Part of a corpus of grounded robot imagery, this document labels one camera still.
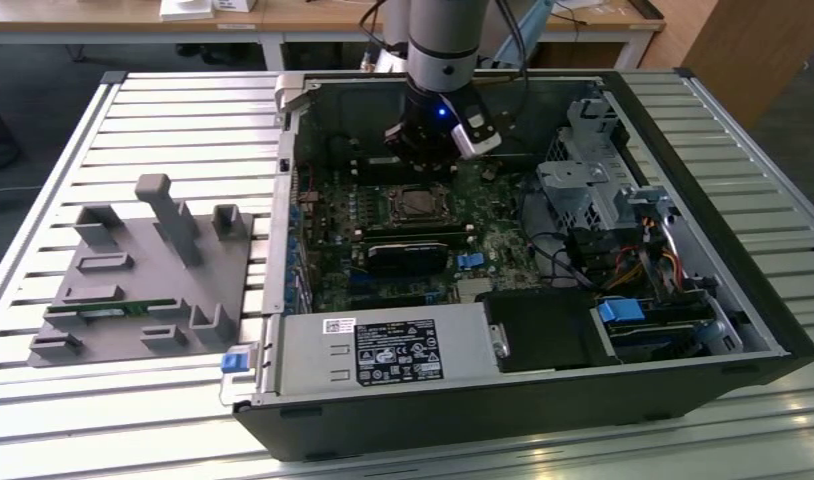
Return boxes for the black plastic shroud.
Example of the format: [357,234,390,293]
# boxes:
[480,289,620,374]

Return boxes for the black PC case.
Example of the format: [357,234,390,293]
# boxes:
[233,67,814,464]

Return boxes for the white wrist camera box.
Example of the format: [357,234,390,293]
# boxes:
[449,97,504,161]

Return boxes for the wooden cabinet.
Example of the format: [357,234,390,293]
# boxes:
[637,0,814,130]

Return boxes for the green RAM stick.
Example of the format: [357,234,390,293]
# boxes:
[46,298,182,317]

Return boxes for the yellow and red wires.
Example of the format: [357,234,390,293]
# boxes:
[606,249,686,294]

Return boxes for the blue disk carrier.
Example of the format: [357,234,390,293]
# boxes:
[597,297,648,325]

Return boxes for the silver heat sink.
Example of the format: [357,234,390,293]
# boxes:
[458,278,494,301]

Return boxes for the silver drive cage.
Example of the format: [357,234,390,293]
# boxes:
[533,97,669,234]

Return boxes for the CPU socket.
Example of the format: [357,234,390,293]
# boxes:
[386,183,460,225]

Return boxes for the green motherboard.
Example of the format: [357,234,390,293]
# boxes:
[291,158,544,314]

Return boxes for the wooden desk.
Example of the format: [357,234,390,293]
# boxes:
[0,0,668,71]

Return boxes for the silver power supply unit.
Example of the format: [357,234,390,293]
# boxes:
[273,312,510,394]

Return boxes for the grey parts rack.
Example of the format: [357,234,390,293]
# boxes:
[30,173,259,369]

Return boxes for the black looped cable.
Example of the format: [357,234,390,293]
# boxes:
[524,232,593,289]

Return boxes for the black graphics card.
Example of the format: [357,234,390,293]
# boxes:
[364,241,453,276]

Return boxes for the black disk drive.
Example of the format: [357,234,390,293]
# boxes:
[606,319,713,359]

